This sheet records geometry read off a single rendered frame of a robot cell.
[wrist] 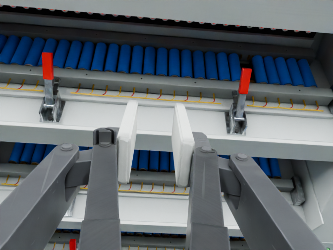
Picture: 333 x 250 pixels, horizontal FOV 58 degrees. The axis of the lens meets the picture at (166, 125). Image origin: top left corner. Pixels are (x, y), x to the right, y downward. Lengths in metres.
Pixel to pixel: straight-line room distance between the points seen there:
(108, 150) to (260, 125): 0.34
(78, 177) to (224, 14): 0.27
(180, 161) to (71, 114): 0.30
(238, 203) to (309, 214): 0.47
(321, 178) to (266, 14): 0.33
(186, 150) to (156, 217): 0.41
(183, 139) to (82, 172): 0.06
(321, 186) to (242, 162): 0.45
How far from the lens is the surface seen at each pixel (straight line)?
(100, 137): 0.16
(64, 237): 0.74
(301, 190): 0.63
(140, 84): 0.46
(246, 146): 0.46
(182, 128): 0.18
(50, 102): 0.44
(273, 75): 0.53
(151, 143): 0.45
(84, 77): 0.47
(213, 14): 0.37
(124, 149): 0.17
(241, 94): 0.43
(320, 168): 0.60
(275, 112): 0.49
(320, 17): 0.41
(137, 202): 0.58
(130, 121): 0.19
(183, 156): 0.17
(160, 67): 0.49
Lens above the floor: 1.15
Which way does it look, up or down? 33 degrees down
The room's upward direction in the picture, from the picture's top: 6 degrees clockwise
